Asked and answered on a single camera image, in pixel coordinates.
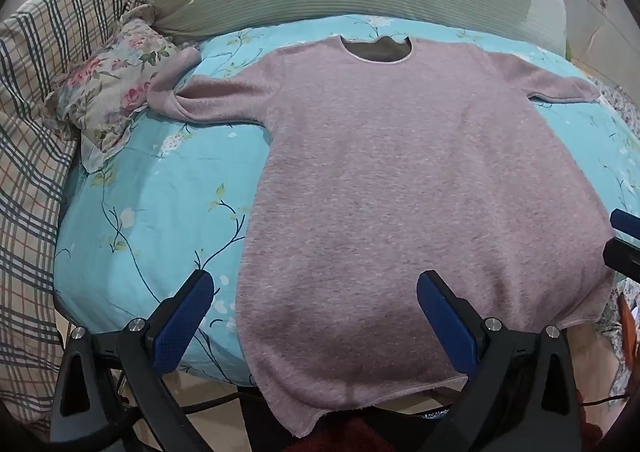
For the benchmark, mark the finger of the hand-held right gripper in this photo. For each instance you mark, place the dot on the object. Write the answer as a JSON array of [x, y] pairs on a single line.
[[625, 222], [622, 257]]

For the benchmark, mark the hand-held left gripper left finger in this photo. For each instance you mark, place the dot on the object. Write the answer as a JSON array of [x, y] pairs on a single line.
[[184, 324]]

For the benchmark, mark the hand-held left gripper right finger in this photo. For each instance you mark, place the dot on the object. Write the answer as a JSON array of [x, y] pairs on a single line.
[[445, 327]]

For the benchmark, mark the pink knit sweater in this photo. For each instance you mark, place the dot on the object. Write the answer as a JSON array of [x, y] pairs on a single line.
[[400, 182]]

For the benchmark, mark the grey floral cloth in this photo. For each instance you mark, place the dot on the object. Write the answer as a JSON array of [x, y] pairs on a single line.
[[622, 101]]

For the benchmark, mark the blue floral bed sheet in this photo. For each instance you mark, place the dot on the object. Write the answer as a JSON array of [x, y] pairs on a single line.
[[165, 192]]

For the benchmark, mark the plaid quilt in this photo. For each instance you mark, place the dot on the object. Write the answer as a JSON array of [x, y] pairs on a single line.
[[30, 156]]

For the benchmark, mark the small floral pillow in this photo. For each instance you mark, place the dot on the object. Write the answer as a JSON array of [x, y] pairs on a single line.
[[120, 81]]

